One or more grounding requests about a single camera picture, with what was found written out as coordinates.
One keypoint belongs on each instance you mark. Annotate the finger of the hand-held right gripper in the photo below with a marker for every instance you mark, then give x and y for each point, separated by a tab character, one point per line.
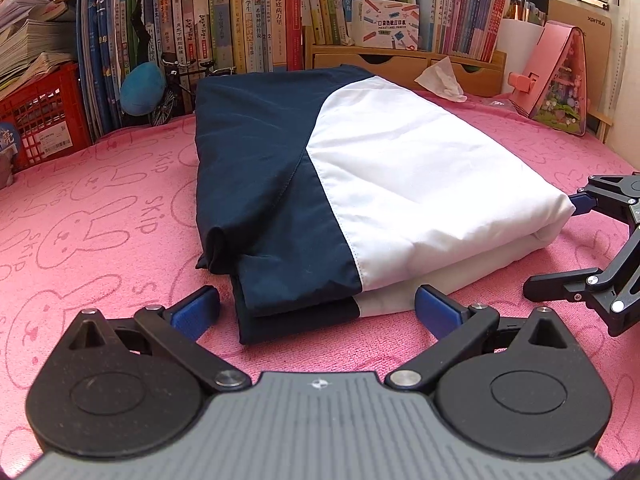
582	203
565	287

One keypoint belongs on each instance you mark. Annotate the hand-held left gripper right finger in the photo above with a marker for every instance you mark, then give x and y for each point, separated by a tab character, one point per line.
435	310

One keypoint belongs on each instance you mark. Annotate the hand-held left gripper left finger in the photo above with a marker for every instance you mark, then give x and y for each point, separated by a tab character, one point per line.
195	310

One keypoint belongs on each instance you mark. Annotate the white and navy jacket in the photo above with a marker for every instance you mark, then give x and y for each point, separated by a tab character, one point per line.
400	160

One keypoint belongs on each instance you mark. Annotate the pink house-shaped toy box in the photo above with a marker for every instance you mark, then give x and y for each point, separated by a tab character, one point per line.
555	80

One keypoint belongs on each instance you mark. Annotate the clear plastic bag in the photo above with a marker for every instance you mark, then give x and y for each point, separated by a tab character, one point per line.
496	104

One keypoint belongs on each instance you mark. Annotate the pink rabbit print blanket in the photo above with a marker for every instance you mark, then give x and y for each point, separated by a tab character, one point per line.
100	210

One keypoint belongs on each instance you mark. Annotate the brown clipboard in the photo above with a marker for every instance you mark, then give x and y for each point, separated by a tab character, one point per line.
595	45

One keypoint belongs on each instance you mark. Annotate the crumpled white tissue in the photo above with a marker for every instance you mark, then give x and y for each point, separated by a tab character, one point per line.
440	80

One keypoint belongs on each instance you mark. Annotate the miniature bicycle model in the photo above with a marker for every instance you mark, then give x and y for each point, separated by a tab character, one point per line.
165	105

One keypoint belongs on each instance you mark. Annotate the round blue plush ball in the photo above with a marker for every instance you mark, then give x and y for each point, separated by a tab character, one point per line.
142	90

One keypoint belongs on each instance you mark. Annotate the red plastic crate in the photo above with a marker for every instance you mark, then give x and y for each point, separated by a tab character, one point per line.
45	120

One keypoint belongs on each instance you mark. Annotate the white label printer box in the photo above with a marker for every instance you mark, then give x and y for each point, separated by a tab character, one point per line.
385	25

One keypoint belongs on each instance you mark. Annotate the wooden drawer organizer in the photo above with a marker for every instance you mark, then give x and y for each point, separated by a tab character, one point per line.
340	57

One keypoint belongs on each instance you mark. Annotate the row of colourful books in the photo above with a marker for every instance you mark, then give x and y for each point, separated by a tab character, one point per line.
240	25

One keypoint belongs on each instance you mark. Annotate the stack of paper workbooks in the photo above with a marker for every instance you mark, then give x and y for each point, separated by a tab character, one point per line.
30	45

